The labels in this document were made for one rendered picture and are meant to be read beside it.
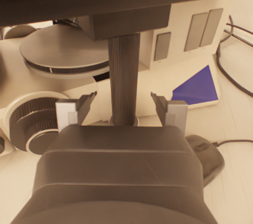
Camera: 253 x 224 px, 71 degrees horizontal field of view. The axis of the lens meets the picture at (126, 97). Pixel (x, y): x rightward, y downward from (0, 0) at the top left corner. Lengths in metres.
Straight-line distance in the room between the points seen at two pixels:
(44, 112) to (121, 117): 0.07
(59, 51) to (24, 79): 0.06
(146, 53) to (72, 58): 0.10
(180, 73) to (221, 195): 0.16
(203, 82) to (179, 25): 0.10
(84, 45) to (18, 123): 0.14
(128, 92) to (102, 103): 0.09
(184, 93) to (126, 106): 0.13
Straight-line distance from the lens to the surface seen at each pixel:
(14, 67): 0.29
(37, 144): 0.20
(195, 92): 0.29
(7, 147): 0.26
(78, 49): 0.26
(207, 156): 0.22
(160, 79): 0.25
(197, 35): 0.27
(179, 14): 0.24
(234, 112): 0.33
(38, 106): 0.19
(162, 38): 0.23
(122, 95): 0.15
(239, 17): 0.71
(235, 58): 0.49
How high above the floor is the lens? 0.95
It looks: 42 degrees down
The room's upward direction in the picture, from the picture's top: 1 degrees clockwise
